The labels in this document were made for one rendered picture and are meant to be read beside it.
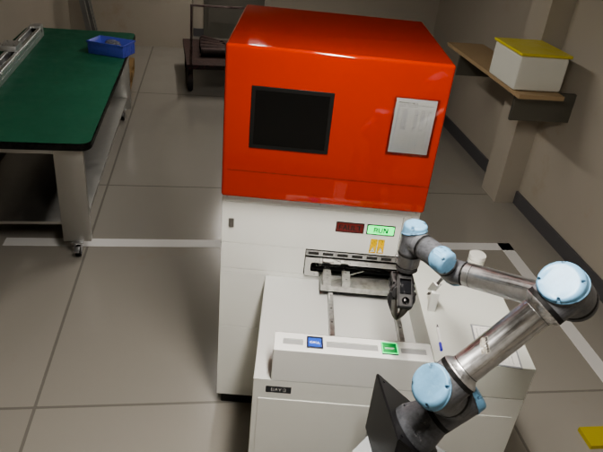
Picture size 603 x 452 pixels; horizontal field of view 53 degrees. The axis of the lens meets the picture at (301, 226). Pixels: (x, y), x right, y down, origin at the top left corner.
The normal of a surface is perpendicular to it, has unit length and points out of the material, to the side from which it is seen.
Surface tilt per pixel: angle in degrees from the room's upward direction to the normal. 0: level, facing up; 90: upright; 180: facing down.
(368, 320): 0
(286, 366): 90
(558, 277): 41
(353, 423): 90
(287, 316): 0
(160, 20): 90
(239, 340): 90
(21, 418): 0
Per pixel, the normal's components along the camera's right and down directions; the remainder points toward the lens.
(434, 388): -0.66, -0.33
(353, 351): 0.09, -0.86
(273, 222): -0.01, 0.50
